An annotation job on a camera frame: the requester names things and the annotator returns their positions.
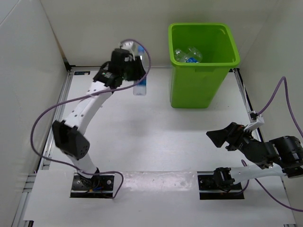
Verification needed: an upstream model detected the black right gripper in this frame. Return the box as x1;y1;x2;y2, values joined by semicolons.
205;122;253;152

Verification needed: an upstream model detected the blue label water bottle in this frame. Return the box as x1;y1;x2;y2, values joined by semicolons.
133;46;148;96

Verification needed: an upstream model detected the dark blue label bottle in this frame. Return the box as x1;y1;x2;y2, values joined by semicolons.
174;49;200;63

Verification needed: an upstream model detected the clear crinkled plastic bottle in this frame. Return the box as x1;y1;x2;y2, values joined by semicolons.
187;46;203;61

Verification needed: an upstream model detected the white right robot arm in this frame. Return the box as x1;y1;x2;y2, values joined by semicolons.
206;122;303;189

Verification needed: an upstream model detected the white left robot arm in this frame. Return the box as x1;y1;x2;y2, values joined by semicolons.
52;46;148;189

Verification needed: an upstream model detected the green plastic bin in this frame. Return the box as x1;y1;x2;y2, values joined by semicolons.
168;23;240;109

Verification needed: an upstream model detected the small blue sticker label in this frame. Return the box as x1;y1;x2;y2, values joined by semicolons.
74;71;90;75

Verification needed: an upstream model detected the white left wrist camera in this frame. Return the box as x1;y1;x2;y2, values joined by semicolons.
120;41;136;54

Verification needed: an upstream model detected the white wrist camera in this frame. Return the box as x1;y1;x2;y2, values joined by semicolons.
120;41;136;54
244;111;264;132

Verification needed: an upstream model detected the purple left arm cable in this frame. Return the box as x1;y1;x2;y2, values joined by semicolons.
30;39;152;199

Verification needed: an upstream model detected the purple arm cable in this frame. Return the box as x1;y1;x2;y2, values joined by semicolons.
30;39;152;199
236;76;303;212

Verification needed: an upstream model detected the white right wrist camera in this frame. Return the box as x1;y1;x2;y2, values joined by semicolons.
244;111;264;132

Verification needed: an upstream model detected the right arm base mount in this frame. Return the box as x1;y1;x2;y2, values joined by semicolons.
197;172;244;201

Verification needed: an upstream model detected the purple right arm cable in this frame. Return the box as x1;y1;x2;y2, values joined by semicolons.
236;76;303;212

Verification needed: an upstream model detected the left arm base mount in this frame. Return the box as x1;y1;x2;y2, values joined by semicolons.
70;173;115;199

